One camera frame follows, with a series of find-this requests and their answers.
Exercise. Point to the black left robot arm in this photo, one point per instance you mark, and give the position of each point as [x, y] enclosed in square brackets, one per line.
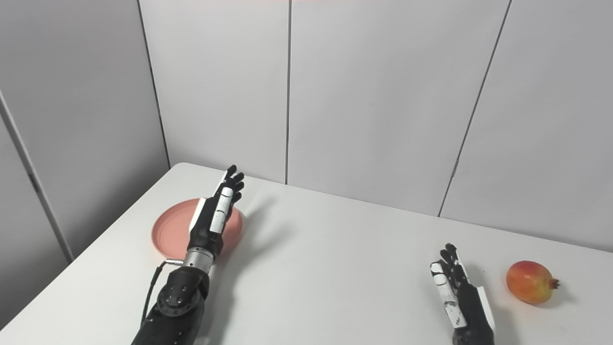
[177, 306]

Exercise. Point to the pink round plate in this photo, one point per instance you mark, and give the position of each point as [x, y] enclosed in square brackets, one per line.
[170, 230]

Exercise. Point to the red yellow pomegranate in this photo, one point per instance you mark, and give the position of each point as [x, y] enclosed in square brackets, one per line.
[529, 281]

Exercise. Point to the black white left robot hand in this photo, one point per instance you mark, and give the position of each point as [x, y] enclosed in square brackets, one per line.
[206, 230]

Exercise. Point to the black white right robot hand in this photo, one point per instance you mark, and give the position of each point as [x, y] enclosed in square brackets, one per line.
[471, 306]

